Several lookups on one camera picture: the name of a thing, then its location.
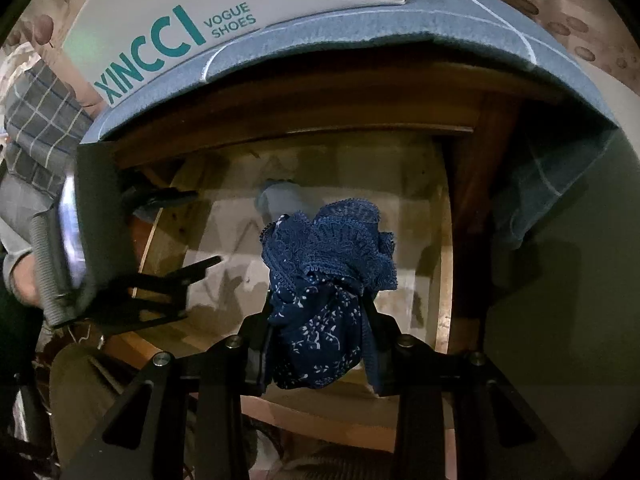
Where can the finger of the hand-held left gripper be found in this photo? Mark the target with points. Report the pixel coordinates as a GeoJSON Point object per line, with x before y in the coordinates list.
{"type": "Point", "coordinates": [170, 196]}
{"type": "Point", "coordinates": [200, 266]}

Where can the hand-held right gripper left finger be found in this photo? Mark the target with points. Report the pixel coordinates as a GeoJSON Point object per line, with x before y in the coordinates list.
{"type": "Point", "coordinates": [262, 355]}

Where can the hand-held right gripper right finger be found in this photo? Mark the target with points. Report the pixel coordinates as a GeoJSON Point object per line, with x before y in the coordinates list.
{"type": "Point", "coordinates": [380, 360]}

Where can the navy lace underwear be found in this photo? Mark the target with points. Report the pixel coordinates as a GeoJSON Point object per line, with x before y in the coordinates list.
{"type": "Point", "coordinates": [320, 320]}

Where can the wooden drawer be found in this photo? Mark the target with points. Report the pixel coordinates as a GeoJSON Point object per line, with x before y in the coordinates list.
{"type": "Point", "coordinates": [320, 420]}

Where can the person's left forearm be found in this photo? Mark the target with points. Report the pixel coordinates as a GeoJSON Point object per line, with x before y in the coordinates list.
{"type": "Point", "coordinates": [15, 240]}

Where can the grey plaid blanket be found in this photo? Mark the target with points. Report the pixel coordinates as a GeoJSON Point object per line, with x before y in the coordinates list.
{"type": "Point", "coordinates": [45, 125]}

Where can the light blue garment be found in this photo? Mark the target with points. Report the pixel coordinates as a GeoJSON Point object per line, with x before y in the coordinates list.
{"type": "Point", "coordinates": [280, 197]}

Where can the person's left leg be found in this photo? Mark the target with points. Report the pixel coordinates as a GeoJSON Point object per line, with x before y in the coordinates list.
{"type": "Point", "coordinates": [75, 395]}

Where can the blue lined cloth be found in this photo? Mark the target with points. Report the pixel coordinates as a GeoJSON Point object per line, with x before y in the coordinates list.
{"type": "Point", "coordinates": [450, 20]}

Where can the pink floral bedding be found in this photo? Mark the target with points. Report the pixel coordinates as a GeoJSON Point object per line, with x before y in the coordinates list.
{"type": "Point", "coordinates": [575, 20]}

